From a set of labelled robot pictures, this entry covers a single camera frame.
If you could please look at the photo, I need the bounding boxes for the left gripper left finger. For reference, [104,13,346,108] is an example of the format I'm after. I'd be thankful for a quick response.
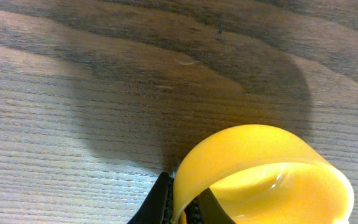
[127,172,174,224]

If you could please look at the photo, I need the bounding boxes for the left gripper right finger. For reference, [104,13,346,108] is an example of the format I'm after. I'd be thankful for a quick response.
[185,188,235,224]

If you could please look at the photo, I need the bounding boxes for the yellow plastic measuring scoop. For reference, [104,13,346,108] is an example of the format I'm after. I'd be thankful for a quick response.
[172,124,354,223]

